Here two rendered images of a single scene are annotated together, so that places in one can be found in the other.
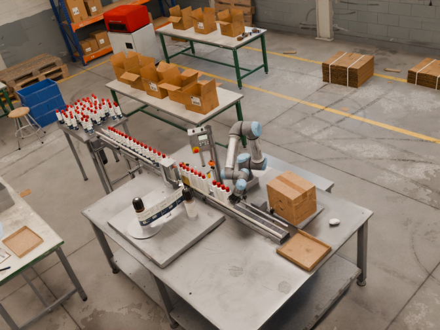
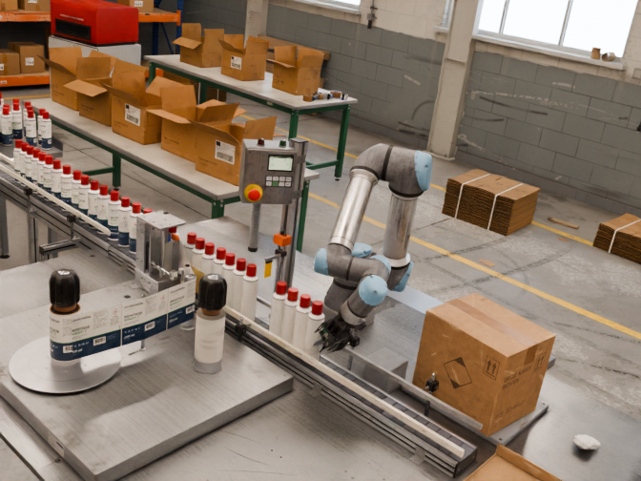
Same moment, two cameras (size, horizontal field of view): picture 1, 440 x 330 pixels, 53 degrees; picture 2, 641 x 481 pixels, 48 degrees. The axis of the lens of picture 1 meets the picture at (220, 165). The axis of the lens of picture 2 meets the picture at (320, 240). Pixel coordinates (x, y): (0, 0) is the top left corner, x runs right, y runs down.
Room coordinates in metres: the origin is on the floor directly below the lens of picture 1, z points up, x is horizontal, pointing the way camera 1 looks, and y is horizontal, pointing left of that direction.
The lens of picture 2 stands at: (0.95, 0.45, 2.11)
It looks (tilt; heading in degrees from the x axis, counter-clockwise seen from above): 23 degrees down; 347
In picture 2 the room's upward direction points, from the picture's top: 7 degrees clockwise
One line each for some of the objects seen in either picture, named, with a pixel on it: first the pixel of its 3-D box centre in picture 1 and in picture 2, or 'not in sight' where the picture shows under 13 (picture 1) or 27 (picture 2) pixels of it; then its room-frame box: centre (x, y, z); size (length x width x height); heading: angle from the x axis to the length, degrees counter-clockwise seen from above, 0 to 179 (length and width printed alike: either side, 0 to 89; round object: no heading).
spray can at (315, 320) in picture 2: (228, 197); (314, 331); (2.83, -0.02, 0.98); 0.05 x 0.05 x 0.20
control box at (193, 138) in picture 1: (200, 139); (268, 172); (3.17, 0.12, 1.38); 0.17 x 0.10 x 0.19; 92
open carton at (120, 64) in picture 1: (126, 67); (77, 78); (6.35, 1.08, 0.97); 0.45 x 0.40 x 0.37; 128
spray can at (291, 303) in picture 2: (220, 192); (290, 318); (2.92, 0.04, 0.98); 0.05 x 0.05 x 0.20
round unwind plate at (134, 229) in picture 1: (145, 225); (66, 362); (2.81, 0.71, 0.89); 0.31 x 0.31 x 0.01
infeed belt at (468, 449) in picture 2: (212, 197); (258, 332); (3.03, 0.12, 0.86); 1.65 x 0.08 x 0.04; 37
